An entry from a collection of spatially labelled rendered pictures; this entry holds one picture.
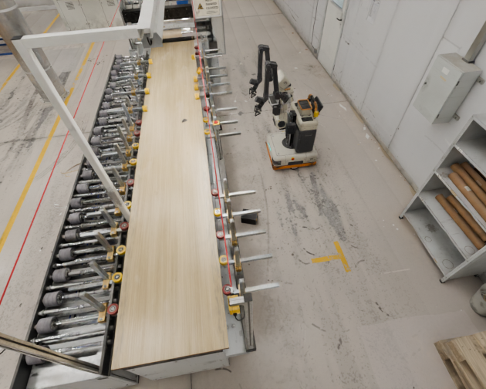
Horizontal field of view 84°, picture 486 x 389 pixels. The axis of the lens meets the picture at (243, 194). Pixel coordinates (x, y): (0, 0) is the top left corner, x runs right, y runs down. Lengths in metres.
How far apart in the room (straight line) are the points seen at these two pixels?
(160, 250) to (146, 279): 0.26
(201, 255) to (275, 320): 1.15
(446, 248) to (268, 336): 2.24
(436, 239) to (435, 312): 0.83
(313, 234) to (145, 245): 2.03
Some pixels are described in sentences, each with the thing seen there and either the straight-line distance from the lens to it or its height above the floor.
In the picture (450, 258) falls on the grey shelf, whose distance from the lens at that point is 3.87.
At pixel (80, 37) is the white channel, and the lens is 1.84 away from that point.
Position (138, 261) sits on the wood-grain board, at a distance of 2.51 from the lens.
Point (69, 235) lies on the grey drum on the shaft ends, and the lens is 3.02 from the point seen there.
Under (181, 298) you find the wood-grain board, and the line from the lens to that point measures 2.27.
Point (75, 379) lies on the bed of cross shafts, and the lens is 2.60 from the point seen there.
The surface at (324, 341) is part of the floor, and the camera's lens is 3.12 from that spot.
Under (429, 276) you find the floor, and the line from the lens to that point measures 3.79.
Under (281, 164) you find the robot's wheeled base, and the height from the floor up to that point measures 0.17.
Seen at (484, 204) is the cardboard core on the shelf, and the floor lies 0.94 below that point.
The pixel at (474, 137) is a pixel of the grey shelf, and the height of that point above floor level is 1.27.
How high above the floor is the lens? 2.99
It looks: 51 degrees down
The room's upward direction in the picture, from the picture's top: 3 degrees counter-clockwise
